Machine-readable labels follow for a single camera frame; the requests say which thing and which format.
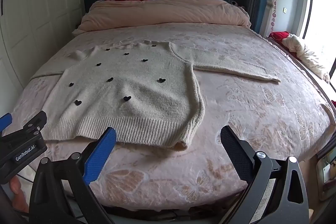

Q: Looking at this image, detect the white wardrobe with red stickers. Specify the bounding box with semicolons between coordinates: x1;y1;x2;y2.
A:
0;0;86;107

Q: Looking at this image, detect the white crumpled blanket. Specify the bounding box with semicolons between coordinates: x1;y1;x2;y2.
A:
282;33;331;83

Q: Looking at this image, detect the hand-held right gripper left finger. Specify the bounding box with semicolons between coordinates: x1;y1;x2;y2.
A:
29;127;117;224

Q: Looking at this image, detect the person's left hand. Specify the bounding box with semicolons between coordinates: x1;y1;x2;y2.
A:
9;176;30;214

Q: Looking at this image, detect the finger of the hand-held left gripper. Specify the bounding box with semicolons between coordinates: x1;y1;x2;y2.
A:
22;110;48;136
0;113;13;133

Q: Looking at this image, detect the pink butterfly bedspread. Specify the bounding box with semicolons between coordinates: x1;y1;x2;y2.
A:
2;21;336;213

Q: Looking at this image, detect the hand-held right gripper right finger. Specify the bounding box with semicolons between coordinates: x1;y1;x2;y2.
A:
220;125;309;224

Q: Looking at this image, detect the red cloth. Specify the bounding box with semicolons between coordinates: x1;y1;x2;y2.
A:
270;31;292;44

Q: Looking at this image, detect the cream sweater with black hearts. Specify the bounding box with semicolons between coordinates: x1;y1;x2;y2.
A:
31;40;282;151

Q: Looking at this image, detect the phone with lit screen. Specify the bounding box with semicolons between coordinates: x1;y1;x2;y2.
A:
316;148;336;201

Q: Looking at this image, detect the window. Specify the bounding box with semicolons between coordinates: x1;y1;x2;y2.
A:
301;0;336;58

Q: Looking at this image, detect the pink duvet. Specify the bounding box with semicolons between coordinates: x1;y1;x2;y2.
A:
72;0;253;36

